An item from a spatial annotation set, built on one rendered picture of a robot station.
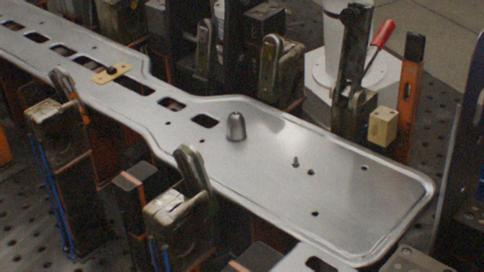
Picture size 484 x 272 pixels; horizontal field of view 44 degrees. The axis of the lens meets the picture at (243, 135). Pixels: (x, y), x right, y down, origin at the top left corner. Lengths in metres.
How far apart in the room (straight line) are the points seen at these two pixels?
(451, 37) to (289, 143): 2.60
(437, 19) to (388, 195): 2.87
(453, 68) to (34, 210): 2.35
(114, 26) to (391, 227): 0.80
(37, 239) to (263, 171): 0.59
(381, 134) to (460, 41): 2.57
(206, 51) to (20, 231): 0.56
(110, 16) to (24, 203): 0.46
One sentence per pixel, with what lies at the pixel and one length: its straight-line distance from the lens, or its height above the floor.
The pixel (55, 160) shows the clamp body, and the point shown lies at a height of 0.95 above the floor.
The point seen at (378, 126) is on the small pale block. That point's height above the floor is 1.05.
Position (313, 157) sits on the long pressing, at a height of 1.00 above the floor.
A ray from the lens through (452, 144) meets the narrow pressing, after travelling 0.68.
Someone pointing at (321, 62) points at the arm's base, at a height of 0.80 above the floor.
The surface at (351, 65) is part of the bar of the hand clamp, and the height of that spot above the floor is 1.11.
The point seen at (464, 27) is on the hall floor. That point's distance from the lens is 3.67.
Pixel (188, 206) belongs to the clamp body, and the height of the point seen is 1.04.
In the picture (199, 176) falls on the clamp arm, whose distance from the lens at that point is 0.84.
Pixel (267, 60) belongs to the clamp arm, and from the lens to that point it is 1.11.
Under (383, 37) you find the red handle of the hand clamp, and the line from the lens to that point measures 1.05.
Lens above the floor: 1.62
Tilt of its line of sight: 37 degrees down
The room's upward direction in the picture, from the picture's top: 4 degrees counter-clockwise
